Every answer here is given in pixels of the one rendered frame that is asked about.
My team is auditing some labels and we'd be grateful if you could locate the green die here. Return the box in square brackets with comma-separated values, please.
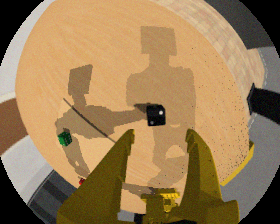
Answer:
[57, 132, 72, 147]

